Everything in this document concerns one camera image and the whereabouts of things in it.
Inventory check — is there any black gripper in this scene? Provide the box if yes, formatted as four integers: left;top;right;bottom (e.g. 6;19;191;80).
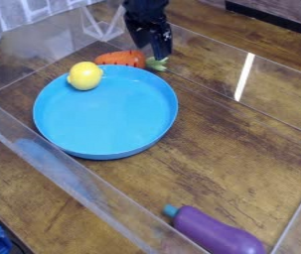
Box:
121;0;172;61

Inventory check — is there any orange toy carrot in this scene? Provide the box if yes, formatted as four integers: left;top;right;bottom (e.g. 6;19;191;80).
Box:
93;50;167;71

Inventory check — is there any blue round tray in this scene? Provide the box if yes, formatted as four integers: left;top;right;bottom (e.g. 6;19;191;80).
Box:
33;65;179;160

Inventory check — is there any yellow toy lemon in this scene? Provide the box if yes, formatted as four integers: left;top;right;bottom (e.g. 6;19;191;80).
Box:
66;62;103;90

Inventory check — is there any white patterned curtain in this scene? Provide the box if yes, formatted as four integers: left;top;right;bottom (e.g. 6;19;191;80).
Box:
0;0;103;39

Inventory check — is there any purple toy eggplant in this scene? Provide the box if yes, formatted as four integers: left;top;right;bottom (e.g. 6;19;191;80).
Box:
163;204;266;254

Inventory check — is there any clear acrylic corner bracket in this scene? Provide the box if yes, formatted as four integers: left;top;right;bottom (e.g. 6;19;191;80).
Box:
79;6;124;42

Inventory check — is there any clear acrylic enclosure wall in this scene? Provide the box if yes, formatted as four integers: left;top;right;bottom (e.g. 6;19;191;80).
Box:
0;0;301;254

